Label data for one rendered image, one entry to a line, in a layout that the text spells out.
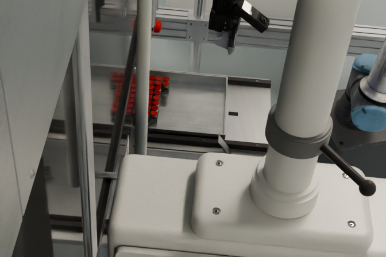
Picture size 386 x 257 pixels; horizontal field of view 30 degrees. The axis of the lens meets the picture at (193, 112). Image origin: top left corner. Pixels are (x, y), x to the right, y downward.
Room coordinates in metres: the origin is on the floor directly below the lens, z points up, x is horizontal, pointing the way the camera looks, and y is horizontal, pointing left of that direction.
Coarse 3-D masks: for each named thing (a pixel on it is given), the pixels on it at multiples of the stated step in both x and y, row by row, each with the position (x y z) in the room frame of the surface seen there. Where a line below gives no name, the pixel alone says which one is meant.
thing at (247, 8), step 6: (234, 6) 1.63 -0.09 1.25; (240, 6) 1.63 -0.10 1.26; (246, 6) 1.64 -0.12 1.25; (252, 6) 1.66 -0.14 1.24; (240, 12) 1.62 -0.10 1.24; (246, 12) 1.62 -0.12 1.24; (252, 12) 1.63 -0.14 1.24; (258, 12) 1.65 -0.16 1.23; (246, 18) 1.62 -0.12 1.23; (252, 18) 1.61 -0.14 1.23; (258, 18) 1.63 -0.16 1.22; (264, 18) 1.63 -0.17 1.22; (252, 24) 1.61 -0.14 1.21; (258, 24) 1.61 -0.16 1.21; (264, 24) 1.62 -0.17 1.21; (258, 30) 1.61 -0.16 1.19; (264, 30) 1.61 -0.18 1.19
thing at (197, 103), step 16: (176, 80) 1.73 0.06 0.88; (192, 80) 1.73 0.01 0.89; (208, 80) 1.73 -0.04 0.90; (224, 80) 1.73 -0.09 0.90; (176, 96) 1.65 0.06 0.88; (192, 96) 1.66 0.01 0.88; (208, 96) 1.67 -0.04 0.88; (224, 96) 1.67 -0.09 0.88; (160, 112) 1.57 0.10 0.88; (176, 112) 1.58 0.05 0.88; (192, 112) 1.59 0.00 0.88; (208, 112) 1.59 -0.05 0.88; (224, 112) 1.60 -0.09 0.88; (160, 128) 1.47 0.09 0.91; (176, 128) 1.51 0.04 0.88; (192, 128) 1.52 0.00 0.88; (208, 128) 1.52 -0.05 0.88; (224, 128) 1.50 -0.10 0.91
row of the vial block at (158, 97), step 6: (156, 78) 1.68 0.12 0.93; (162, 78) 1.68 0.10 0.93; (156, 84) 1.65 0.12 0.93; (162, 84) 1.68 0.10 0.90; (156, 90) 1.62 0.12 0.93; (156, 96) 1.59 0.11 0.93; (156, 102) 1.57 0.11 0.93; (156, 108) 1.54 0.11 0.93; (150, 114) 1.52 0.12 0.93; (156, 114) 1.52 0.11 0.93; (150, 120) 1.51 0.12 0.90; (156, 120) 1.52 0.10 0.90
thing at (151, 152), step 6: (132, 150) 1.39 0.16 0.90; (150, 150) 1.39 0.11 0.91; (156, 150) 1.39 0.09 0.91; (162, 150) 1.39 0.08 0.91; (168, 150) 1.39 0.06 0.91; (174, 150) 1.39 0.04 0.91; (156, 156) 1.39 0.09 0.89; (162, 156) 1.39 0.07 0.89; (168, 156) 1.39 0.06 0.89; (174, 156) 1.39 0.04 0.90; (180, 156) 1.39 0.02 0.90; (186, 156) 1.39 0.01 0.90; (192, 156) 1.39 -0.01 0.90; (198, 156) 1.39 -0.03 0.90
